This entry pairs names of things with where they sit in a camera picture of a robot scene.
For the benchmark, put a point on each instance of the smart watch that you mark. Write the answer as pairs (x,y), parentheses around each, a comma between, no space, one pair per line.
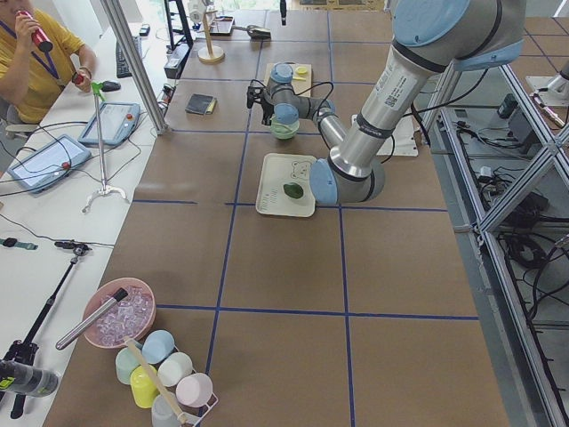
(14,242)

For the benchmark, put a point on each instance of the computer mouse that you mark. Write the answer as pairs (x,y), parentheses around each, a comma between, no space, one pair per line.
(110,86)

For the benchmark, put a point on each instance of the blue cup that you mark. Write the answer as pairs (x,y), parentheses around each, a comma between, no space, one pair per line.
(158,346)

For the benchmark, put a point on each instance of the grey cup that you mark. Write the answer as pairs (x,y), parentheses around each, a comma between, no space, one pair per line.
(162,414)

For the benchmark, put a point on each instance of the left teach pendant tablet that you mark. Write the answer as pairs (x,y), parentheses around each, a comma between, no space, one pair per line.
(50,164)

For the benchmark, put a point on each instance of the green bowl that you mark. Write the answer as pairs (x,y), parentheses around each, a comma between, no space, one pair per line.
(283,131)

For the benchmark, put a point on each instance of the wooden mug tree stand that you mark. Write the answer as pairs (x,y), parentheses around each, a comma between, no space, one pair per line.
(198,13)

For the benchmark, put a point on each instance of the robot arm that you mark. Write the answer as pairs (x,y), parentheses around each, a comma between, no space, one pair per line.
(428,37)

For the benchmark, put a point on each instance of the grey folded cloth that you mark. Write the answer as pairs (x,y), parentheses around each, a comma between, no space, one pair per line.
(201,104)

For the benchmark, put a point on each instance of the cream bear tray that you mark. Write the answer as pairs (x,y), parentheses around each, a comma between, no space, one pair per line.
(278,169)

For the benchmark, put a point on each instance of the red bottle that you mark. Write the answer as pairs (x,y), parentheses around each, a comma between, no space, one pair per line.
(30,32)

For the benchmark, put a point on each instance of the black box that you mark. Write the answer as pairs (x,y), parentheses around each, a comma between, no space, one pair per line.
(177,59)

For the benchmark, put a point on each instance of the yellow cup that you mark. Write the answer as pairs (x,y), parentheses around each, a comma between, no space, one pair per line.
(144,392)

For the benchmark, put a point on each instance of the person in yellow shirt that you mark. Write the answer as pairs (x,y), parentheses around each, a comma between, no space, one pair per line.
(31,81)

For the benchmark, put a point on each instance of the wooden cutting board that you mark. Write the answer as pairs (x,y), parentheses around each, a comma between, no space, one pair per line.
(303,88)

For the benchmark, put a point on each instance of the white wire cup rack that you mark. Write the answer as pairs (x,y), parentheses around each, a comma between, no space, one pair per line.
(204,410)

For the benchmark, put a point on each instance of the pink bowl with ice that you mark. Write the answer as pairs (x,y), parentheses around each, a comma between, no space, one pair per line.
(132,317)

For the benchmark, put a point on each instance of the black selfie stick tripod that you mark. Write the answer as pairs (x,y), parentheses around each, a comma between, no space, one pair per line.
(18,374)

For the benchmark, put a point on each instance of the green cup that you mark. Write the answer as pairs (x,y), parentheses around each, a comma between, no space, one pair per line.
(125,364)

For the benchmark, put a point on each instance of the teach pendant tablet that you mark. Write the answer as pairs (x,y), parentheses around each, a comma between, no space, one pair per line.
(50,164)
(117,121)

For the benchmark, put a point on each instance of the white cup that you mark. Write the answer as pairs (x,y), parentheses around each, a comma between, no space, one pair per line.
(175,367)

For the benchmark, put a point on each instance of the grabber reach tool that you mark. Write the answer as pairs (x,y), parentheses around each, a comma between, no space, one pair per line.
(105,189)

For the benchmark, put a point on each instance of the pink cup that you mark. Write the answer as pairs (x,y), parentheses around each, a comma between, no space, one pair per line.
(194,390)

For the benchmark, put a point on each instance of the right teach pendant tablet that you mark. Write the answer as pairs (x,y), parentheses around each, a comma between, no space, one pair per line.
(117,121)

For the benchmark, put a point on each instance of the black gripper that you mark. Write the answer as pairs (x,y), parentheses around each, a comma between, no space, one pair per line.
(268,108)

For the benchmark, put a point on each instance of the metal scoop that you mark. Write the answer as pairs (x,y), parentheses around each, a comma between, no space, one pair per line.
(255,32)

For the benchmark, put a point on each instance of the metal muddler tool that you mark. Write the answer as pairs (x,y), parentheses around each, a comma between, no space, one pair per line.
(81,327)

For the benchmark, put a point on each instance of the aluminium frame post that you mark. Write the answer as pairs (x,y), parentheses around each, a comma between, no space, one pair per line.
(120,26)

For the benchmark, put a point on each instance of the wooden stick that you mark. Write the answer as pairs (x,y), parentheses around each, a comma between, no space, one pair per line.
(172,403)

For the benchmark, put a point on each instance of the green avocado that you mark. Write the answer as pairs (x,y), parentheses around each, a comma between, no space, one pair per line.
(293,190)

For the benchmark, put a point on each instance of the black glass rack tray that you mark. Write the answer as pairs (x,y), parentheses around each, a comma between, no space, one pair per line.
(222,26)

